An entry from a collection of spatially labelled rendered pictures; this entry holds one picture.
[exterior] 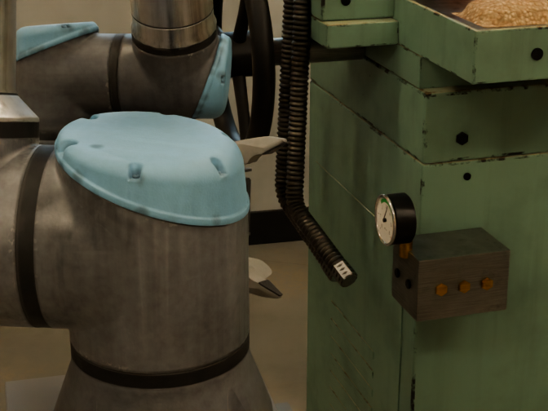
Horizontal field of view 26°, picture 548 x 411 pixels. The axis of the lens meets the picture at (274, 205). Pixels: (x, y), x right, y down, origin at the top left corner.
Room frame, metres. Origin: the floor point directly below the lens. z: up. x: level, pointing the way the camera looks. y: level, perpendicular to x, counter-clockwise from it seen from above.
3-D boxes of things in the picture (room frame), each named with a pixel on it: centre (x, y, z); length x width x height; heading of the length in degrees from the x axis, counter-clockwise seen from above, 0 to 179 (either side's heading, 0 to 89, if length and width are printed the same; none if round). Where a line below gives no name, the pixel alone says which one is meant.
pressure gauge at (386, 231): (1.32, -0.15, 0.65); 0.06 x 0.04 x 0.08; 17
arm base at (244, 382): (0.90, 0.10, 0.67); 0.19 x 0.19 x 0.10
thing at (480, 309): (1.34, -0.22, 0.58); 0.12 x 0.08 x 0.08; 107
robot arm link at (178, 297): (0.90, 0.10, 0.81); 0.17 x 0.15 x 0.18; 85
